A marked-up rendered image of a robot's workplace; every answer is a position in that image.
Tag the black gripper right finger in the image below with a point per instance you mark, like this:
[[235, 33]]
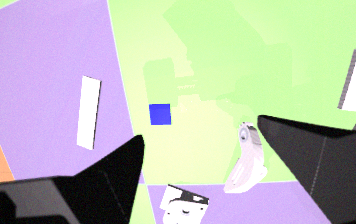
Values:
[[321, 158]]

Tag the white flat bar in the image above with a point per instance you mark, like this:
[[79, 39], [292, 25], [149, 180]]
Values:
[[88, 114]]

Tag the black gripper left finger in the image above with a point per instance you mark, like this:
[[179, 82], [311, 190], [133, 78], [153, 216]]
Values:
[[103, 193]]

